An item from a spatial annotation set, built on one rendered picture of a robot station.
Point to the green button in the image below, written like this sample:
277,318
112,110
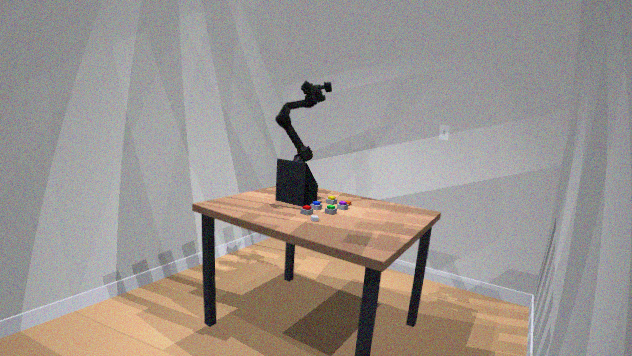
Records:
330,209

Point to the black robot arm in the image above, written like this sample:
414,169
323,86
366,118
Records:
283,119

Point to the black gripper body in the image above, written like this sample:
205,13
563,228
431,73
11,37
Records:
327,86

